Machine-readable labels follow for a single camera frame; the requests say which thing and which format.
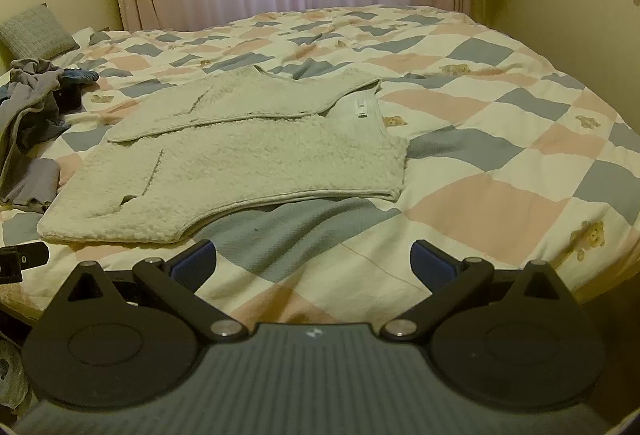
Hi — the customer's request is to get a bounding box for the grey clothes pile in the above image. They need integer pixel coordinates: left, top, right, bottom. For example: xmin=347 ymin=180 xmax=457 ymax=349
xmin=1 ymin=59 xmax=99 ymax=213

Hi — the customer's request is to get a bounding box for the checkered quilt on bed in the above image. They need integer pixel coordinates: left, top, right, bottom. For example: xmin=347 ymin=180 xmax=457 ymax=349
xmin=0 ymin=4 xmax=640 ymax=331

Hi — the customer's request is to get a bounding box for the cream fleece vest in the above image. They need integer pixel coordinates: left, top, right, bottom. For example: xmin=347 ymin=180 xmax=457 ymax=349
xmin=38 ymin=65 xmax=408 ymax=244

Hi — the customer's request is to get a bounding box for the grey square pillow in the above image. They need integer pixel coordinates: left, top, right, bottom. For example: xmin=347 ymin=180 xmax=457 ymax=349
xmin=1 ymin=4 xmax=79 ymax=60

